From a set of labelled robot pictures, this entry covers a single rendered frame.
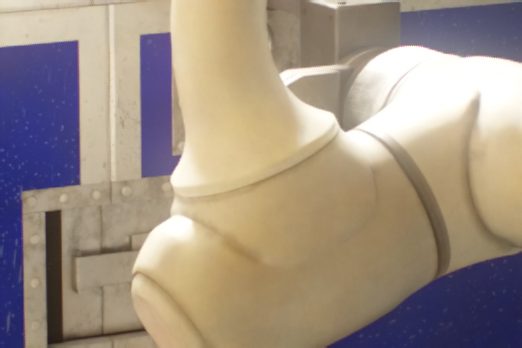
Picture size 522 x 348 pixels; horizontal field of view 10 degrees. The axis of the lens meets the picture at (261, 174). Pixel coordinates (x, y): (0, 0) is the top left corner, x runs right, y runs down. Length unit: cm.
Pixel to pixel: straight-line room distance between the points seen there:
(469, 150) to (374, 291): 10
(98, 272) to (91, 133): 10
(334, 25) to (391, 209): 23
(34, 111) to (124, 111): 7
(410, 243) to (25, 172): 38
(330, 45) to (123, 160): 19
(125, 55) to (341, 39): 18
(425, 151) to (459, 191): 3
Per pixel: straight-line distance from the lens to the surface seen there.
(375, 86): 186
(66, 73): 202
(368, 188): 171
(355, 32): 193
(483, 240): 176
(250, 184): 169
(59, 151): 202
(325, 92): 188
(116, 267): 207
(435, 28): 214
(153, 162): 206
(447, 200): 174
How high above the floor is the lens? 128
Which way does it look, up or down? 12 degrees down
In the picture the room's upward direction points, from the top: straight up
